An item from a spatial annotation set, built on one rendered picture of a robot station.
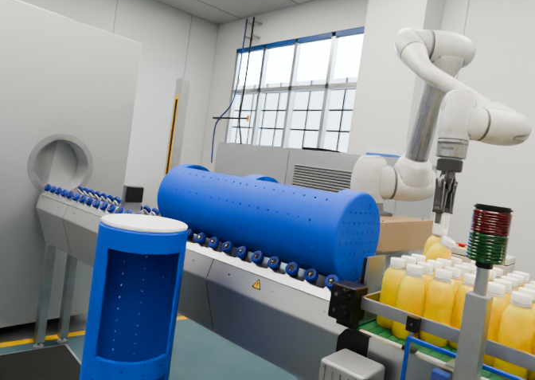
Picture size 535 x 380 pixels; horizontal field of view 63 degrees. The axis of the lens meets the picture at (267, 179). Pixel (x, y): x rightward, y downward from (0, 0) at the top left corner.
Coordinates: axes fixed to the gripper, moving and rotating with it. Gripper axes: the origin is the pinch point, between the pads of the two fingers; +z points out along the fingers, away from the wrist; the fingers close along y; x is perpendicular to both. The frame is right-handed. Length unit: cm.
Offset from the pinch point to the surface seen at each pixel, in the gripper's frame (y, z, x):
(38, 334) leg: 26, 106, -214
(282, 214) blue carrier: 30.5, 3.9, -38.3
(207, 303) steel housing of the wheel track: 27, 43, -70
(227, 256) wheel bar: 28, 23, -63
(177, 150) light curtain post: -15, -14, -158
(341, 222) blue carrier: 28.6, 2.7, -18.0
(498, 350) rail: 37, 21, 28
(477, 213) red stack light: 55, -7, 25
